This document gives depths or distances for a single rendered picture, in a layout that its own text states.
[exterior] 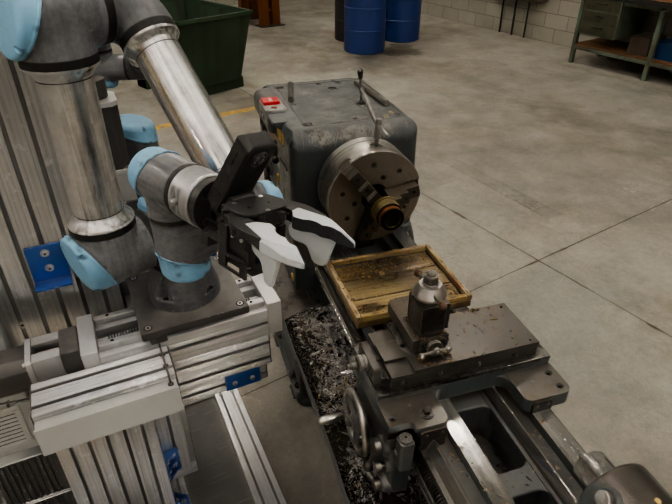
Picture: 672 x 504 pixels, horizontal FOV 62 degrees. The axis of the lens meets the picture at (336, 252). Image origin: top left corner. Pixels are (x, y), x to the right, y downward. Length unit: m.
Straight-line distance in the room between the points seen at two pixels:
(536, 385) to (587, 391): 1.39
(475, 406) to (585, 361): 1.58
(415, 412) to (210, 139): 0.77
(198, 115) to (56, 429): 0.64
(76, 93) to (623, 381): 2.58
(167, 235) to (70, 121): 0.27
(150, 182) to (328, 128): 1.14
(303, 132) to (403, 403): 0.93
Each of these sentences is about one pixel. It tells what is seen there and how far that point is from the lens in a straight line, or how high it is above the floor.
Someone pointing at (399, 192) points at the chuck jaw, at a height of 1.11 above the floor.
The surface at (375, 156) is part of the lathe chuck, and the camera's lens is 1.73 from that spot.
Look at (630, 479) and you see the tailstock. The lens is 1.02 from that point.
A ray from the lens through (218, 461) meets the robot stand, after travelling 2.14.
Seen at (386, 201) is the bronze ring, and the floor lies 1.12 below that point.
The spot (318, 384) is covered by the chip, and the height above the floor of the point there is 0.56.
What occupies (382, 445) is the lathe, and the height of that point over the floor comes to 0.81.
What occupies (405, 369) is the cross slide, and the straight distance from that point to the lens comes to 1.34.
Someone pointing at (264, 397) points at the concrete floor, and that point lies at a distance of 2.59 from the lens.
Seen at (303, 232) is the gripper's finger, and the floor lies 1.56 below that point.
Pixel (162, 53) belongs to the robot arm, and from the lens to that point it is 0.96.
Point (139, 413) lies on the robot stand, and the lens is 1.21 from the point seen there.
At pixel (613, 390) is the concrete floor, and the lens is 2.89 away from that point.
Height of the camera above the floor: 1.90
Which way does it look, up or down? 33 degrees down
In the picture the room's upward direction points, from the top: straight up
